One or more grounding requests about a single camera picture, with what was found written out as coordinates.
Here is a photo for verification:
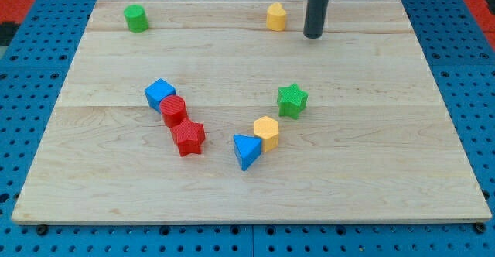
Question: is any yellow hexagon block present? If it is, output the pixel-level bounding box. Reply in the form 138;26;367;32
253;116;279;152

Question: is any blue triangle block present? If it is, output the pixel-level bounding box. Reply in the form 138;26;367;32
233;135;262;171

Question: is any green star block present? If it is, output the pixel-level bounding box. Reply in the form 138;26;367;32
277;83;309;120

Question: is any red star block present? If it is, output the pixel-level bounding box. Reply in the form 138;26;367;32
170;118;206;157

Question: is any red cylinder block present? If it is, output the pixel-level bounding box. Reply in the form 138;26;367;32
159;95;188;128

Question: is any light wooden board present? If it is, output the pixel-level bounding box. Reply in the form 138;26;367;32
12;0;492;225

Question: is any blue cube block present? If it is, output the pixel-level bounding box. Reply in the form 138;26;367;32
144;78;176;113

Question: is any yellow heart block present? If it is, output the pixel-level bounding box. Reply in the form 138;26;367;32
266;2;287;32

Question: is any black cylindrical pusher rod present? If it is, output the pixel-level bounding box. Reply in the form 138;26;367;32
303;0;329;39

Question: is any green cylinder block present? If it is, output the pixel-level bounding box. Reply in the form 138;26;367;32
123;4;149;33

